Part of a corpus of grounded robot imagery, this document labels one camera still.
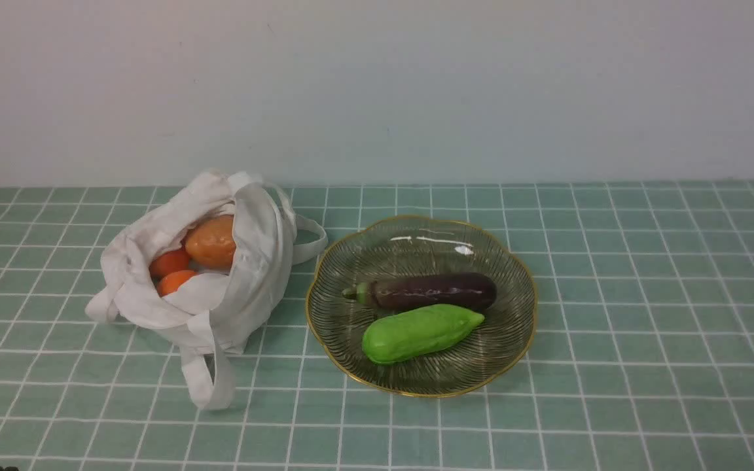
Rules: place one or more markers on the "brown potato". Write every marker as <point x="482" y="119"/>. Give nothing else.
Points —
<point x="211" y="244"/>

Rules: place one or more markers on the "white cloth bag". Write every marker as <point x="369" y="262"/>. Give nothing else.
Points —
<point x="215" y="312"/>

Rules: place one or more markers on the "ribbed glass plate gold rim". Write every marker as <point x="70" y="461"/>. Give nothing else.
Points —
<point x="407" y="246"/>

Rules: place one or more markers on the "green cucumber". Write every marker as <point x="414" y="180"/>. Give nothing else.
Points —
<point x="421" y="331"/>

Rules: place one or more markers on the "dark purple eggplant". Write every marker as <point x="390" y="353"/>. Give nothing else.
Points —
<point x="471" y="290"/>

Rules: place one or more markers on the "upper orange carrot piece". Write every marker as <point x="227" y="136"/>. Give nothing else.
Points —
<point x="170" y="262"/>

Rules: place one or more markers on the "orange carrot piece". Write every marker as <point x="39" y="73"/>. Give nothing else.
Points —
<point x="170" y="262"/>
<point x="171" y="282"/>

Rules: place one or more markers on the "lower orange carrot piece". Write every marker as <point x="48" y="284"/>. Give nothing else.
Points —
<point x="171" y="282"/>

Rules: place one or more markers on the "green checkered tablecloth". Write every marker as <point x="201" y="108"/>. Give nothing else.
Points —
<point x="643" y="356"/>

